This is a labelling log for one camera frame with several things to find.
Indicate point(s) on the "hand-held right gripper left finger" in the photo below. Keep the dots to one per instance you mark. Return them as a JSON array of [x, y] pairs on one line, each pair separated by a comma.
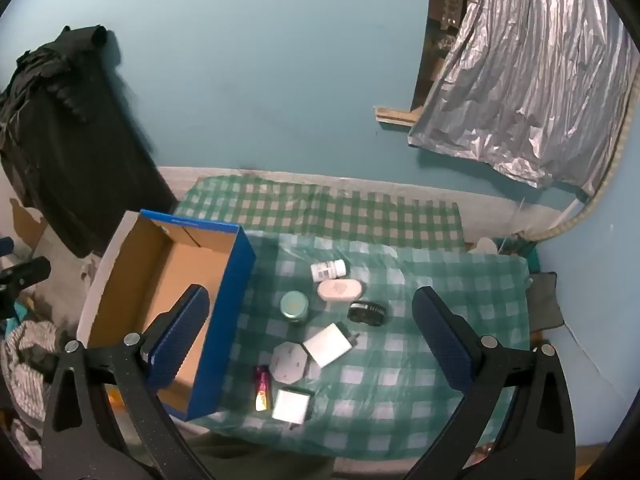
[[181, 330]]

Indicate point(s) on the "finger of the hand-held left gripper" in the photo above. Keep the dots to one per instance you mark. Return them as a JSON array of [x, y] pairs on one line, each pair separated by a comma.
[[25, 272]]

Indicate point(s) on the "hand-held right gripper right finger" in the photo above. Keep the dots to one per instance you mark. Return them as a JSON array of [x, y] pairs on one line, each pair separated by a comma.
[[444, 340]]

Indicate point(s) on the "blue cardboard box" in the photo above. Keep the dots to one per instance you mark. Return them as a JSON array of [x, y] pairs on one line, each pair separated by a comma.
[[150, 285]]

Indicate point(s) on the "black round container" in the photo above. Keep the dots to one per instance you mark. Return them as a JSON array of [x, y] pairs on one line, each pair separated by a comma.
[[366, 313]]

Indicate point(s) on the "red and gold battery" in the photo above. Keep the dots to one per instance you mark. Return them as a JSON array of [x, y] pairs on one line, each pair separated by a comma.
[[263, 387]]

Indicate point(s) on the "white octagonal box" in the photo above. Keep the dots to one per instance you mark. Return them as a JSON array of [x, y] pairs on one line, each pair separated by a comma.
[[289, 361]]

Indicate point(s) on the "white oval case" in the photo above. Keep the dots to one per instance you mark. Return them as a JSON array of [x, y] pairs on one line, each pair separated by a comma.
[[341, 291]]

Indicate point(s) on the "green round tin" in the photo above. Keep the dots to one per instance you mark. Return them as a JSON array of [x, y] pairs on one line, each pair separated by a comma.
[[294, 306]]

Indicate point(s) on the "large white charger adapter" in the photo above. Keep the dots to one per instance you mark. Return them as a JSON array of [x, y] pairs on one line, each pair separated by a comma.
[[327, 345]]

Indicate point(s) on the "small white square charger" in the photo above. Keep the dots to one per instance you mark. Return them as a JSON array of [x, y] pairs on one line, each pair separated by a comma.
[[291, 404]]

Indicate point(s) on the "white pill bottle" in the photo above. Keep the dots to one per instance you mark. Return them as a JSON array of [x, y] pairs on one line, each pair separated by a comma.
[[327, 270]]

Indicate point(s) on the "green checkered tablecloth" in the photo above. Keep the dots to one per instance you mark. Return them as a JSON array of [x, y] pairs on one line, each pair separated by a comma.
[[390, 400]]

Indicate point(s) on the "striped cloth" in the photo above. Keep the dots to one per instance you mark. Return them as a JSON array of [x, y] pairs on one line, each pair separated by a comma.
[[25, 360]]

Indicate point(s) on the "white round lid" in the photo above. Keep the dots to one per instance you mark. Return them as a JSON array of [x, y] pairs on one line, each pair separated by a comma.
[[486, 246]]

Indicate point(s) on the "dark grey cloth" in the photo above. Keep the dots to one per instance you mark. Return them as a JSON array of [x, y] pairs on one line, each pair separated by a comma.
[[545, 300]]

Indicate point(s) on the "wooden plank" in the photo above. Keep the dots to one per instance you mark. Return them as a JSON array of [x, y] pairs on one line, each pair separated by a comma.
[[395, 116]]

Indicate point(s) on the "silver foil curtain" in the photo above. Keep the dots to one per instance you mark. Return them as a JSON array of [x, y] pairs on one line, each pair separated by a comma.
[[540, 70]]

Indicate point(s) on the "dark wall niche shelf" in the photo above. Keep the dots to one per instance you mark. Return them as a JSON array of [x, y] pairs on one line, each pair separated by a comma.
[[447, 0]]

